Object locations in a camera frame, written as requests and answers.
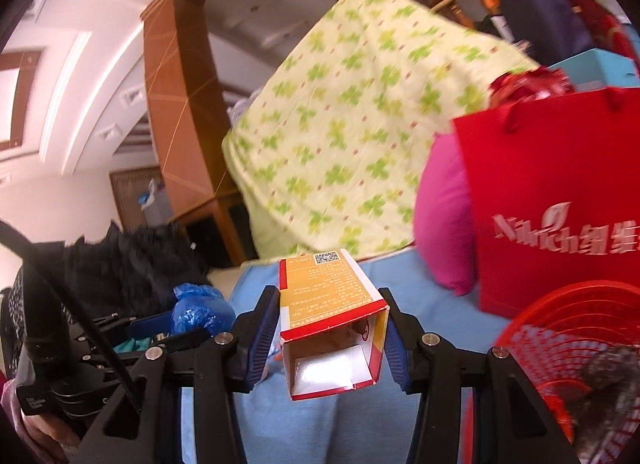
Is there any pink pillow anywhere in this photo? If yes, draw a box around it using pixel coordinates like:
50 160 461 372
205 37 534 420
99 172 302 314
413 134 483 297

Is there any wooden lattice door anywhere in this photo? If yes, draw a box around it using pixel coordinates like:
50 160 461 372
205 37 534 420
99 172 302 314
110 167 172 231

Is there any orange and white carton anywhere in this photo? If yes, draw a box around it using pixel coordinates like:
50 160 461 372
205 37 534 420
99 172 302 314
278 248 390 401

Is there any navy blue cushion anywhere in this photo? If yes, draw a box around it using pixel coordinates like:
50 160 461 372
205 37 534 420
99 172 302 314
495 0 593 60

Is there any red plastic mesh basket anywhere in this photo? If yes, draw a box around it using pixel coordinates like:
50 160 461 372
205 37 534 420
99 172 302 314
492 281 640 464

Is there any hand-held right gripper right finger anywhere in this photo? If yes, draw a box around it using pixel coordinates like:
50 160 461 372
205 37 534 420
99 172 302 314
378 287 581 464

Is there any shiny red foil wrap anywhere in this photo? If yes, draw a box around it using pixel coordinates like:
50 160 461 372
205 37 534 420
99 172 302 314
487 68 576 108

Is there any black fluffy cloth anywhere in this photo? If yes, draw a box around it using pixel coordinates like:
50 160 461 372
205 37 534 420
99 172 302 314
65 221 213 317

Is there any red paper gift bag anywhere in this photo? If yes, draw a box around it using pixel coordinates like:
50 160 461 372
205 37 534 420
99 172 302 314
452 87 640 320

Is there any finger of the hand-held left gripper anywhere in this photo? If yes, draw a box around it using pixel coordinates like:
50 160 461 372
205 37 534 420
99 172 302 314
126 314 176 341
150 331 221 349

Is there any green clover print blanket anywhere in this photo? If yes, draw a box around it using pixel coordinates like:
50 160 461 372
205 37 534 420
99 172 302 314
221 0 543 261

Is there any blue and white hanging cloth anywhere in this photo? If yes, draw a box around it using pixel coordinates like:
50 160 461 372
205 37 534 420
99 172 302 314
139 178 168 212

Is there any black cable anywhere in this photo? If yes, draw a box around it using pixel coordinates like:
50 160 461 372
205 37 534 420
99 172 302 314
0 219 142 415

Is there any dark crumpled plastic bag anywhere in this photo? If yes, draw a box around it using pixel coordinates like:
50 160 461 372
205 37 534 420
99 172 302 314
570 344 640 450

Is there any flat light blue box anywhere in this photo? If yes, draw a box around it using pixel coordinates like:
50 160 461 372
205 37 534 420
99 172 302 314
545 48 640 92

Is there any brown wooden column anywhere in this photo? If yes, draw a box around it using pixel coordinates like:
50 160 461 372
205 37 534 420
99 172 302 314
140 0 261 270

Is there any blue plastic bag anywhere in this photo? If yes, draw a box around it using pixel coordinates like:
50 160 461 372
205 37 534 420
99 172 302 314
171 283 236 336

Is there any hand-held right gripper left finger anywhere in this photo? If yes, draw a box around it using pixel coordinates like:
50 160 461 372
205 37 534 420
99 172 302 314
75 285 282 464

